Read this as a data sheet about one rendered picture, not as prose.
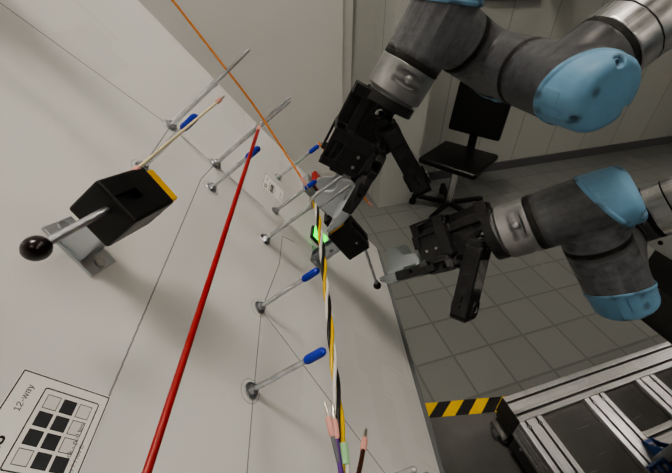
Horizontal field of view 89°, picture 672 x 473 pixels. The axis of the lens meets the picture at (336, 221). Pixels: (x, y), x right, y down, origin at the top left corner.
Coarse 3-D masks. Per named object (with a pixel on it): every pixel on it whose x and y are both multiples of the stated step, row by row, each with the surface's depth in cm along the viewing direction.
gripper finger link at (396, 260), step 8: (392, 248) 57; (392, 256) 57; (400, 256) 56; (408, 256) 55; (416, 256) 54; (392, 264) 57; (400, 264) 56; (408, 264) 55; (416, 264) 54; (392, 272) 57; (384, 280) 58; (392, 280) 56; (400, 280) 55
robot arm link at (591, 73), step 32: (640, 0) 32; (576, 32) 34; (608, 32) 32; (640, 32) 31; (512, 64) 38; (544, 64) 34; (576, 64) 31; (608, 64) 30; (640, 64) 33; (512, 96) 39; (544, 96) 34; (576, 96) 31; (608, 96) 32; (576, 128) 33
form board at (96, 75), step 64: (0, 0) 33; (64, 0) 41; (128, 0) 55; (0, 64) 29; (64, 64) 35; (128, 64) 44; (192, 64) 61; (0, 128) 25; (64, 128) 30; (128, 128) 37; (192, 128) 49; (0, 192) 23; (64, 192) 27; (192, 192) 40; (256, 192) 54; (0, 256) 21; (64, 256) 24; (128, 256) 28; (192, 256) 34; (256, 256) 44; (0, 320) 19; (64, 320) 22; (128, 320) 25; (192, 320) 30; (256, 320) 37; (320, 320) 48; (384, 320) 68; (0, 384) 18; (128, 384) 23; (192, 384) 27; (320, 384) 40; (384, 384) 53; (128, 448) 21; (192, 448) 24; (256, 448) 28; (320, 448) 34; (384, 448) 43
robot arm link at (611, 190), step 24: (552, 192) 42; (576, 192) 40; (600, 192) 39; (624, 192) 37; (528, 216) 43; (552, 216) 42; (576, 216) 40; (600, 216) 39; (624, 216) 38; (552, 240) 43; (576, 240) 42; (600, 240) 40; (624, 240) 40
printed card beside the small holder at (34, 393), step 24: (24, 384) 18; (48, 384) 19; (72, 384) 20; (0, 408) 17; (24, 408) 18; (48, 408) 19; (72, 408) 20; (96, 408) 21; (0, 432) 17; (24, 432) 17; (48, 432) 18; (72, 432) 19; (96, 432) 20; (0, 456) 16; (24, 456) 17; (48, 456) 18; (72, 456) 18
